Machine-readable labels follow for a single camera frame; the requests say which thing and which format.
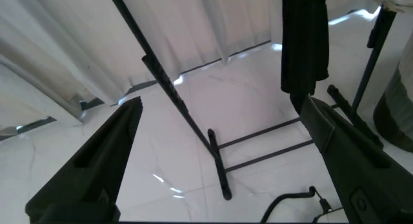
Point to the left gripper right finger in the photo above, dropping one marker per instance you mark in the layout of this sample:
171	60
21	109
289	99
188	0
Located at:
364	172

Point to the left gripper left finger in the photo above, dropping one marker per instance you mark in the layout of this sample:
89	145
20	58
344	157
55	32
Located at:
90	179

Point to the black garment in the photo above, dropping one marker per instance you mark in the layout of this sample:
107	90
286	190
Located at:
303	40

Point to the white laundry basket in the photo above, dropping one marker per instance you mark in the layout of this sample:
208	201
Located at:
397	114

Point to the black clothes rack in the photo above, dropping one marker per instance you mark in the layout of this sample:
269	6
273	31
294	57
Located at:
161	75

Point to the white curtain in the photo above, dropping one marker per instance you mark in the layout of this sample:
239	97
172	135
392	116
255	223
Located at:
80	33

